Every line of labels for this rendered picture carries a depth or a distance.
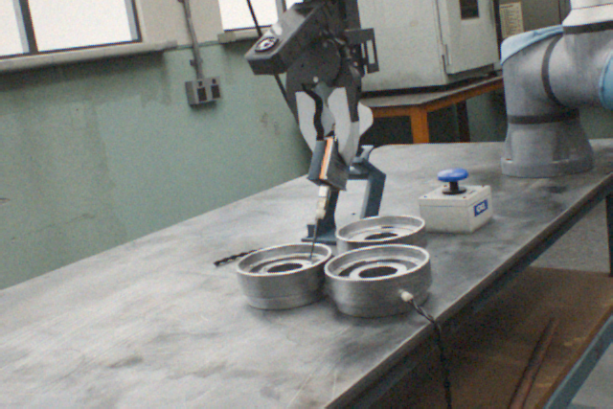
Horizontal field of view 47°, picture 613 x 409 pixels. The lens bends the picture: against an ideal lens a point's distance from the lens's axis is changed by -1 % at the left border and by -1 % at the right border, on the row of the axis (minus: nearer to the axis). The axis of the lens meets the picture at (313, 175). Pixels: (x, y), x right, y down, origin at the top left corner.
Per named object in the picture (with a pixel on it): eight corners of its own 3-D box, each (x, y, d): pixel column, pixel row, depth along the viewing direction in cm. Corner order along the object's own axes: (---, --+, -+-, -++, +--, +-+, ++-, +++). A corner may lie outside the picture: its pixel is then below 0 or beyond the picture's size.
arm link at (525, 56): (540, 103, 125) (533, 27, 123) (603, 104, 113) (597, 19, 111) (490, 115, 120) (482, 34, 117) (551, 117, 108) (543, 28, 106)
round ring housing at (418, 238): (423, 273, 77) (419, 238, 76) (330, 278, 80) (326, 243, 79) (433, 243, 87) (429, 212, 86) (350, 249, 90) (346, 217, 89)
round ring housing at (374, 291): (314, 299, 74) (308, 261, 74) (401, 274, 78) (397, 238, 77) (357, 330, 65) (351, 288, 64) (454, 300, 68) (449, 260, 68)
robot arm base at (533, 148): (521, 158, 129) (516, 104, 128) (605, 157, 120) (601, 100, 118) (488, 178, 118) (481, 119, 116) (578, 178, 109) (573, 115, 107)
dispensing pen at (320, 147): (289, 251, 78) (321, 112, 83) (310, 261, 81) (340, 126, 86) (305, 252, 77) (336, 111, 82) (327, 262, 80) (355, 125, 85)
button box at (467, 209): (471, 234, 89) (466, 195, 88) (421, 231, 93) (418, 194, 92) (497, 215, 95) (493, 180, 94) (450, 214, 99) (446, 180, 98)
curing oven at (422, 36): (461, 91, 289) (442, -72, 277) (340, 101, 327) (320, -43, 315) (518, 73, 336) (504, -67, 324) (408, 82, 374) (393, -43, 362)
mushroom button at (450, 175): (463, 211, 90) (459, 172, 89) (435, 210, 93) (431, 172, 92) (476, 202, 93) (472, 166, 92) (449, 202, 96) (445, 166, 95)
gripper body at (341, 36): (382, 77, 84) (368, -27, 82) (342, 87, 77) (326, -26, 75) (329, 82, 89) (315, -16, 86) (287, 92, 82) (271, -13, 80)
